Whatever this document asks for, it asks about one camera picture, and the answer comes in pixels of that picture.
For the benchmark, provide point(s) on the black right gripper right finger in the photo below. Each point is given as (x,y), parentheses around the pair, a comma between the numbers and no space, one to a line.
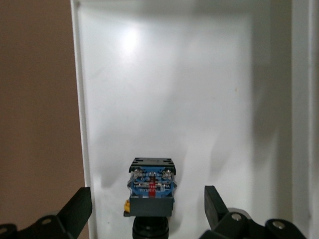
(216,214)

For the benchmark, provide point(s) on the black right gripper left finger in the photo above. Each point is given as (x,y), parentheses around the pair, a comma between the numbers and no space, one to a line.
(73,214)

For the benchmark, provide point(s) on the green push button switch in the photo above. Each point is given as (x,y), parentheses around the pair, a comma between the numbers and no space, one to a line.
(149,184)

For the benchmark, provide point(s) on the white plastic drawer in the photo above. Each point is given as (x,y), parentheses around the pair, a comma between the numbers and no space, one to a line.
(174,74)

